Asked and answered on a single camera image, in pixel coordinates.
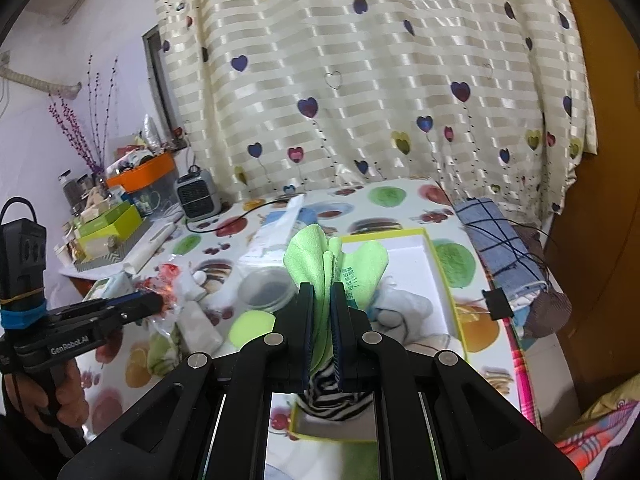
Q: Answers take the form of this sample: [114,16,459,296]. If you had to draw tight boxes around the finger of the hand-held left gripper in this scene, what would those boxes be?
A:
[82,292,151,311]
[102,294,165,328]

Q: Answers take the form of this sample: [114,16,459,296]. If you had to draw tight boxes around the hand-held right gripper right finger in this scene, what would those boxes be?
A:
[329,282,583,480]

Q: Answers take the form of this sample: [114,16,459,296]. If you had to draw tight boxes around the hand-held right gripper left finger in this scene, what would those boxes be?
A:
[57,282,316,480]

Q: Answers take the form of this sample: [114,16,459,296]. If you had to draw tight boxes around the clear plastic bag red print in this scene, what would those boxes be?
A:
[135,255,201,321]

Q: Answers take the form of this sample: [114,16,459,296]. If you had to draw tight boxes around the green sock bundle white toes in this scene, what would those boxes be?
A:
[146,332,177,377]

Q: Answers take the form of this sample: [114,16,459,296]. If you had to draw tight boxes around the black white striped sock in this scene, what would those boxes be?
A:
[299,367,376,423]

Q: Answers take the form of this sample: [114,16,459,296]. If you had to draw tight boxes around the grey and white sock bundle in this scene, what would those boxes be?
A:
[372,285,433,341]

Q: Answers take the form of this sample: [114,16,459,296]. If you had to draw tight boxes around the green sock with label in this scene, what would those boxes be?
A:
[282,224,390,376]

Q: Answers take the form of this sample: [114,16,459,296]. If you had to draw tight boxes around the cream sock with red stitching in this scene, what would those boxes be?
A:
[400,334,463,361]

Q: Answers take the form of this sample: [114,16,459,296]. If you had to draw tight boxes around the person's left hand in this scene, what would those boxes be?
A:
[2,357,87,431]

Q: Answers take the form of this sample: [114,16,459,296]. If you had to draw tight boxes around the light blue wet wipes pack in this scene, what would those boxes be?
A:
[89,272,137,302]

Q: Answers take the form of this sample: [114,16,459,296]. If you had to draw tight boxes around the grey chevron pattern box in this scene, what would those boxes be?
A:
[75,232,151,266]

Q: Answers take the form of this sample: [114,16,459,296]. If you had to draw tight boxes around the white paper roll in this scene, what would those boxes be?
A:
[124,224,177,275]

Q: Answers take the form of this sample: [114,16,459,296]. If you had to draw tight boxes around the clear jar with dark contents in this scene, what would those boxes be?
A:
[237,266,298,313]

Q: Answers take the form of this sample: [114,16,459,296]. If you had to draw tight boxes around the glass storage jar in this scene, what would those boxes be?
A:
[59,171,87,208]

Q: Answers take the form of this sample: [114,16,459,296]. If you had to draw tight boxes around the white tissue pack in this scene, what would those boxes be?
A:
[237,195,321,281]

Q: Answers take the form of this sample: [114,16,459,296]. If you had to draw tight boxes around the orange storage bin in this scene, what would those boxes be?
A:
[106,152,176,193]

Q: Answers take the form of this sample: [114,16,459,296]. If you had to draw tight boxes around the grey space heater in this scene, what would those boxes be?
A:
[176,165,222,221]

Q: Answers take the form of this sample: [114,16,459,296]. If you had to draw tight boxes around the purple decorative branches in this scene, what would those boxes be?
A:
[48,55,118,176]

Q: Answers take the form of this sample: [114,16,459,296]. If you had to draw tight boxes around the fruit print tablecloth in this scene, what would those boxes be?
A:
[60,175,543,480]

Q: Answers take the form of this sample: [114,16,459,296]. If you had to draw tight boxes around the small black adapter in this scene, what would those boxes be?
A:
[482,287,511,318]

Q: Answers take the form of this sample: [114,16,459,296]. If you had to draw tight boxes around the pink plaid cloth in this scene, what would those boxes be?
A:
[502,305,543,433]

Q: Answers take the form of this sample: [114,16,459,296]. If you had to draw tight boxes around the blue checked cloth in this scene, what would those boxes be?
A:
[452,199,546,281]

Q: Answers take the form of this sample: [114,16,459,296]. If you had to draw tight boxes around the brown cloth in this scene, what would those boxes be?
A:
[520,225,573,341]

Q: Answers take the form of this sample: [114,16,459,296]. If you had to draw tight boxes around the orange blue plaid blanket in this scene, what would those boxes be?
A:
[555,385,640,480]

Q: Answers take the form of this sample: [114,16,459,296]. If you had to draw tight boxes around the cream striped heart curtain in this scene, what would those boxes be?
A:
[145,0,601,231]

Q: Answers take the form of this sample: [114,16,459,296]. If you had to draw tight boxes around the wooden wardrobe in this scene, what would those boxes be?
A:
[542,0,640,441]

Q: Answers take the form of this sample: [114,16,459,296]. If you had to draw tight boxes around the black heater cable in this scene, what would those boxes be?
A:
[185,195,301,235]

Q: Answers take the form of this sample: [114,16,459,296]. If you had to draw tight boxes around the white corrugated hose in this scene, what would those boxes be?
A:
[0,67,81,96]

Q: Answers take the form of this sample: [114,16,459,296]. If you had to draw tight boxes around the thin black cable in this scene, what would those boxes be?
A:
[465,220,556,301]

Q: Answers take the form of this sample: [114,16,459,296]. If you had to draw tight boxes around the window frame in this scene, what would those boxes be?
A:
[142,27,188,148]

